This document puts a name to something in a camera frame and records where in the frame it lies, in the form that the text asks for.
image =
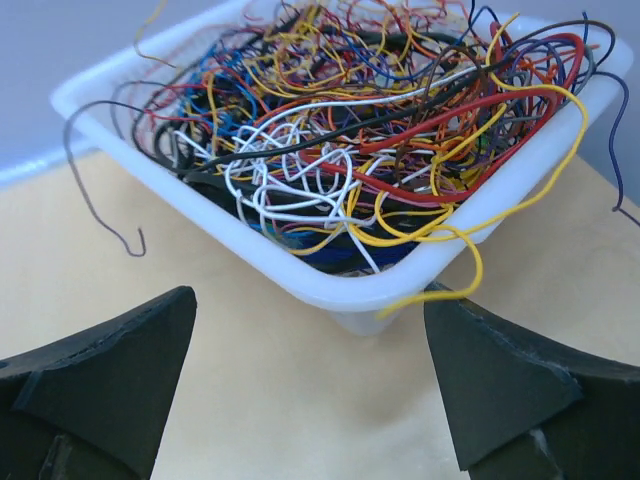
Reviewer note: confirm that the white plastic wire bin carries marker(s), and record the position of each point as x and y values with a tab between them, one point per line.
351	301

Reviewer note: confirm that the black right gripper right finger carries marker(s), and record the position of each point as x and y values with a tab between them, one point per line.
520	405

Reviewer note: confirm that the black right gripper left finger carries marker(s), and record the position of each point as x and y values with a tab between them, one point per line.
94	405

